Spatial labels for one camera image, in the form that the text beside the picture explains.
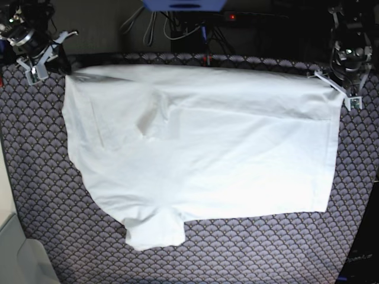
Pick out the black box under table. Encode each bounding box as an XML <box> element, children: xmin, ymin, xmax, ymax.
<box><xmin>171</xmin><ymin>30</ymin><xmax>206</xmax><ymax>54</ymax></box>

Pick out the black power strip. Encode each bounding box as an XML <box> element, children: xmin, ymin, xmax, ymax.
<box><xmin>223</xmin><ymin>11</ymin><xmax>290</xmax><ymax>22</ymax></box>

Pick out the white T-shirt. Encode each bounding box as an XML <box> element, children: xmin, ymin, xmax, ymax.
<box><xmin>62</xmin><ymin>64</ymin><xmax>344</xmax><ymax>251</ymax></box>

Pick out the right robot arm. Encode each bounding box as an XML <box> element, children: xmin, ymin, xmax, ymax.
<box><xmin>1</xmin><ymin>1</ymin><xmax>78</xmax><ymax>75</ymax></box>

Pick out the white cable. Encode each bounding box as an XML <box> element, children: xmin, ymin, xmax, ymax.
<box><xmin>143</xmin><ymin>11</ymin><xmax>158</xmax><ymax>47</ymax></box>

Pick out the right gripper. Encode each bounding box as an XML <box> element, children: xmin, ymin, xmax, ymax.
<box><xmin>14</xmin><ymin>30</ymin><xmax>79</xmax><ymax>74</ymax></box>

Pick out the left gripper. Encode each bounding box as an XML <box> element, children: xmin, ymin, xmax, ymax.
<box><xmin>330</xmin><ymin>59</ymin><xmax>372</xmax><ymax>89</ymax></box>

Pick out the grey plastic bin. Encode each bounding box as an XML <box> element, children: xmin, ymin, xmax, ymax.
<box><xmin>1</xmin><ymin>214</ymin><xmax>60</xmax><ymax>283</ymax></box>

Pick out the red table clamp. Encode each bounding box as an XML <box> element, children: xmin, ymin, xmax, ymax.
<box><xmin>204</xmin><ymin>54</ymin><xmax>213</xmax><ymax>67</ymax></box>

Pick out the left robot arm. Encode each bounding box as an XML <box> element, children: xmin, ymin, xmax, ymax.
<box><xmin>329</xmin><ymin>1</ymin><xmax>374</xmax><ymax>95</ymax></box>

